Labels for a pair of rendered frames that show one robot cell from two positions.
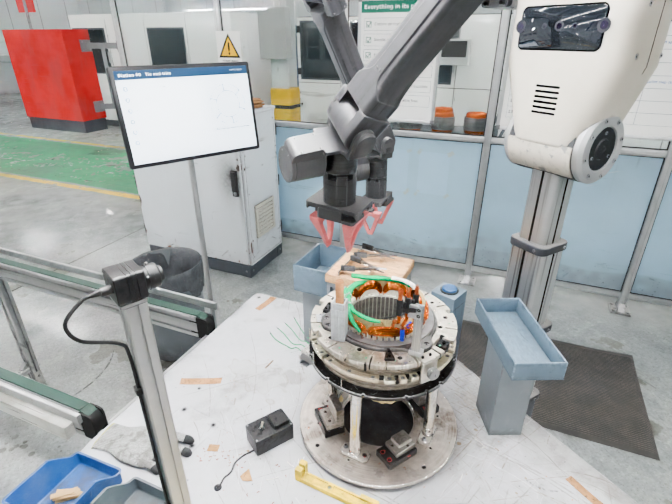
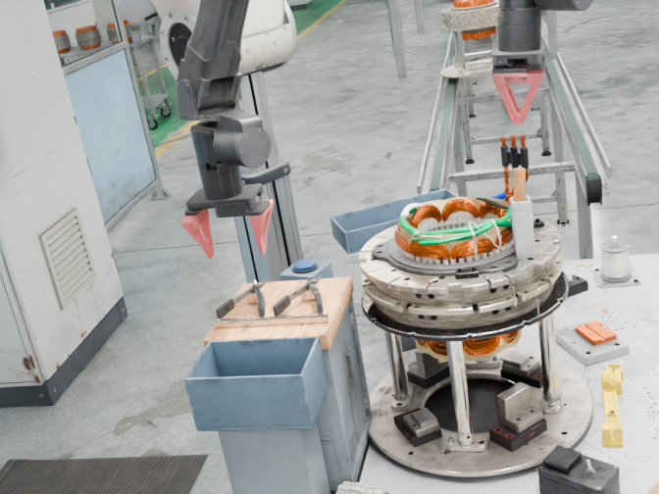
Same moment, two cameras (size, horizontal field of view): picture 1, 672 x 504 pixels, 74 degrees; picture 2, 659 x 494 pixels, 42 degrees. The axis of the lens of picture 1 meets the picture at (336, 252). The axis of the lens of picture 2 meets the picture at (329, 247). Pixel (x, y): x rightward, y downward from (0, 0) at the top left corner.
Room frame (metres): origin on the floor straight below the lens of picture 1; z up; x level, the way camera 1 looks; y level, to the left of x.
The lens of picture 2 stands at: (1.23, 1.10, 1.61)
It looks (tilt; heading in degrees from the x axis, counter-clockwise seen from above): 21 degrees down; 260
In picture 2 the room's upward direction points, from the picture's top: 10 degrees counter-clockwise
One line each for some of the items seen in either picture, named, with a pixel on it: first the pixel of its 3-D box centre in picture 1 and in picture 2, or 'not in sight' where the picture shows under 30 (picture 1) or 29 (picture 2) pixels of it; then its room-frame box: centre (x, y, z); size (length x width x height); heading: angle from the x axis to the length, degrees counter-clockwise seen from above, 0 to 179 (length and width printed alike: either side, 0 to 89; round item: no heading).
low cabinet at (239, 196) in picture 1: (209, 185); not in sight; (3.34, 0.99, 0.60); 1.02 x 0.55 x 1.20; 67
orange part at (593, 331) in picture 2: not in sight; (595, 332); (0.52, -0.22, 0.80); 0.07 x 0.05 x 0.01; 92
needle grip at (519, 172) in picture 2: (339, 293); (519, 188); (0.75, -0.01, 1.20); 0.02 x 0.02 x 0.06
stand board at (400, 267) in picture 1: (371, 270); (281, 314); (1.11, -0.10, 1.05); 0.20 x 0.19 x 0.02; 65
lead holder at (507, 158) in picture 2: (408, 304); (514, 157); (0.69, -0.13, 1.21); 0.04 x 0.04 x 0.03; 69
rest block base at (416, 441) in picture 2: not in sight; (417, 426); (0.93, -0.07, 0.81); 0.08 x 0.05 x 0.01; 97
